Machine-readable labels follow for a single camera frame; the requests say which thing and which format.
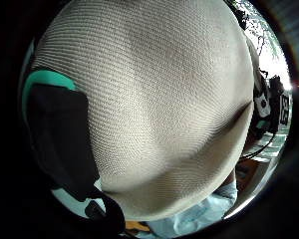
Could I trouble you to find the beige knitted cloth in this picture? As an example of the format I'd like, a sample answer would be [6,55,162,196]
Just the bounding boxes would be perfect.
[29,0,261,222]

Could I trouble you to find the the person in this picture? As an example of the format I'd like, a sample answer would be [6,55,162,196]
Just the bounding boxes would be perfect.
[144,168,239,239]

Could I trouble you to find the brown wooden furniture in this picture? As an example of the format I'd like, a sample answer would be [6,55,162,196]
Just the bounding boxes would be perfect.
[234,158,262,193]

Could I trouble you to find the tree branches with leaves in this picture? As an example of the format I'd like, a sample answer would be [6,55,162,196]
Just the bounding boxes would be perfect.
[226,0,283,61]

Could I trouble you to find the white marker cube right glove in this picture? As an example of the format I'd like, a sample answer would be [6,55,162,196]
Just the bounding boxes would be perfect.
[279,93,292,126]

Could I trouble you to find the black cable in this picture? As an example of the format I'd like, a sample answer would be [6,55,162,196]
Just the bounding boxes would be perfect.
[238,131,278,164]

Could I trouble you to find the white palm camera right glove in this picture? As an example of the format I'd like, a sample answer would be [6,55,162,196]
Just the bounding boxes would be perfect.
[253,93,272,120]

